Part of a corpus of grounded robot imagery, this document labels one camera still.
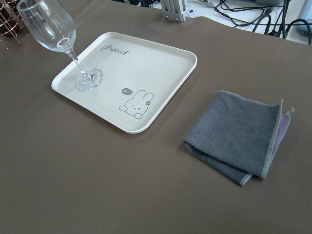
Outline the copper wire bottle basket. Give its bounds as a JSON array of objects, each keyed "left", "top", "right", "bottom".
[{"left": 0, "top": 0, "right": 30, "bottom": 50}]

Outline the cream rabbit tray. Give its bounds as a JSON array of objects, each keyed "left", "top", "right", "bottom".
[{"left": 52, "top": 32, "right": 197, "bottom": 134}]

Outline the grey folded cloth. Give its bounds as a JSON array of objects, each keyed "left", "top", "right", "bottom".
[{"left": 183, "top": 90, "right": 295, "bottom": 186}]

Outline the clear wine glass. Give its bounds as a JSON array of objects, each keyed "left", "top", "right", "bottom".
[{"left": 17, "top": 0, "right": 103, "bottom": 91}]

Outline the aluminium frame post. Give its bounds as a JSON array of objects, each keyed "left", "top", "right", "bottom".
[{"left": 160, "top": 0, "right": 190, "bottom": 23}]

